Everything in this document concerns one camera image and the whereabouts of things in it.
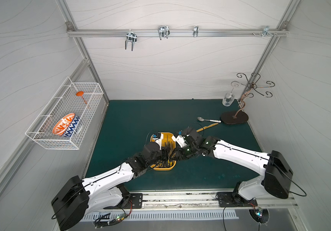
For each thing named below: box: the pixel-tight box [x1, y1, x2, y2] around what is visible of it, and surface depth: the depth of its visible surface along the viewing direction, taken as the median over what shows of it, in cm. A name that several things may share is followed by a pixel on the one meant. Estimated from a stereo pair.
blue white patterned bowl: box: [62, 113, 81, 138], surface depth 60 cm
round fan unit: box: [248, 207, 270, 224], surface depth 73 cm
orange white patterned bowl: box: [51, 113, 76, 136], surface depth 65 cm
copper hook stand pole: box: [230, 72, 275, 119], surface depth 88 cm
